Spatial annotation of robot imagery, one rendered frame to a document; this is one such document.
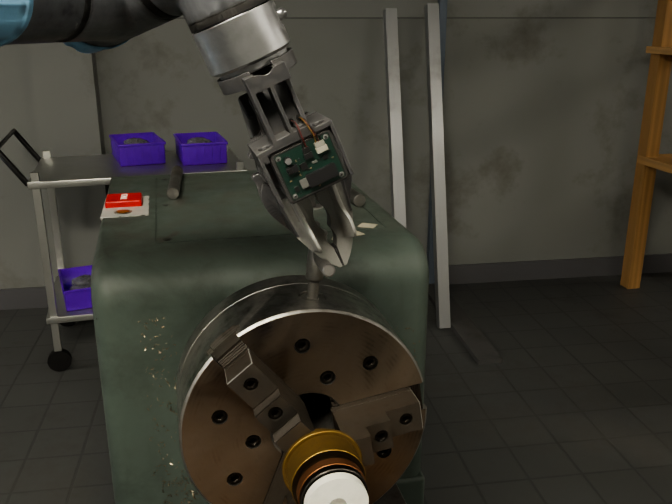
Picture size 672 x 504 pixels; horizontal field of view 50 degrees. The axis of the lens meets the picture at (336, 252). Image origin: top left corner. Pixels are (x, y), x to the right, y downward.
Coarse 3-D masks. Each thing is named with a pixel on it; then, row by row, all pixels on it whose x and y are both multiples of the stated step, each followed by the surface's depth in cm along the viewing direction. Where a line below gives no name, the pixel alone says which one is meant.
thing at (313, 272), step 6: (312, 252) 86; (312, 258) 86; (312, 264) 87; (306, 270) 88; (312, 270) 87; (318, 270) 87; (306, 276) 88; (312, 276) 87; (318, 276) 87; (312, 282) 88; (318, 282) 88; (312, 288) 88; (318, 288) 88; (312, 294) 88
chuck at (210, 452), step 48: (288, 288) 91; (336, 288) 94; (240, 336) 83; (288, 336) 85; (336, 336) 86; (384, 336) 88; (192, 384) 84; (288, 384) 87; (336, 384) 88; (384, 384) 90; (192, 432) 86; (240, 432) 87; (192, 480) 88; (240, 480) 90; (384, 480) 95
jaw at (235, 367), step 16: (224, 352) 84; (240, 352) 84; (224, 368) 84; (240, 368) 81; (256, 368) 81; (240, 384) 81; (256, 384) 81; (272, 384) 82; (256, 400) 82; (272, 400) 81; (288, 400) 82; (256, 416) 80; (272, 416) 81; (288, 416) 81; (304, 416) 83; (272, 432) 81; (288, 432) 80; (304, 432) 80; (288, 448) 80
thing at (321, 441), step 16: (320, 432) 80; (336, 432) 80; (304, 448) 79; (320, 448) 78; (336, 448) 78; (352, 448) 80; (288, 464) 80; (304, 464) 77; (320, 464) 76; (336, 464) 76; (352, 464) 77; (288, 480) 79; (304, 480) 75; (304, 496) 75
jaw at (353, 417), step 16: (416, 384) 91; (368, 400) 89; (384, 400) 89; (400, 400) 88; (416, 400) 88; (336, 416) 87; (352, 416) 87; (368, 416) 86; (384, 416) 86; (400, 416) 87; (416, 416) 88; (352, 432) 84; (368, 432) 83; (384, 432) 85; (400, 432) 88; (368, 448) 83; (384, 448) 86; (368, 464) 83
